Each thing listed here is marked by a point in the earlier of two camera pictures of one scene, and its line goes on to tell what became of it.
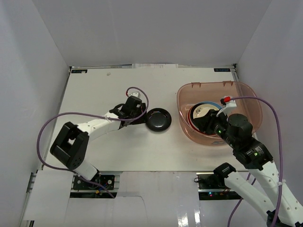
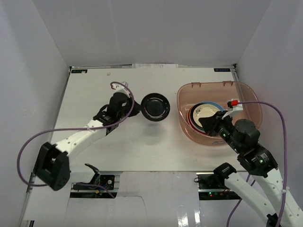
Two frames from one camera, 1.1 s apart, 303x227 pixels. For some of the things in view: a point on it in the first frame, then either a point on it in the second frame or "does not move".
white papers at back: [155, 65] does not move
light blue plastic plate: [217, 106] does not move
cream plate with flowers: [202, 109] does not move
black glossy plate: [158, 119] → [155, 107]
